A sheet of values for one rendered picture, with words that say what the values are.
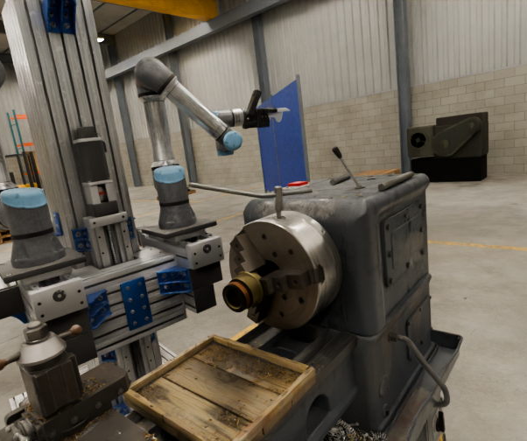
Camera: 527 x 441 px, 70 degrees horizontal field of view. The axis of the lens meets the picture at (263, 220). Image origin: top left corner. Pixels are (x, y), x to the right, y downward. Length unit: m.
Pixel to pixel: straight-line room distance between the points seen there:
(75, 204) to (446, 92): 10.26
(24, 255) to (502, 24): 10.61
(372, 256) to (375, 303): 0.14
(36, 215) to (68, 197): 0.23
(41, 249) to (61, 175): 0.32
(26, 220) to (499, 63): 10.47
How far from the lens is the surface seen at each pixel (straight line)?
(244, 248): 1.02
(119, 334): 1.46
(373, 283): 1.10
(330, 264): 1.00
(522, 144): 10.78
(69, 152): 1.54
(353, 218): 1.04
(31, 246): 1.34
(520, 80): 10.78
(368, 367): 1.21
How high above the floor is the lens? 1.44
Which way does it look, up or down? 12 degrees down
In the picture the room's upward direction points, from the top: 7 degrees counter-clockwise
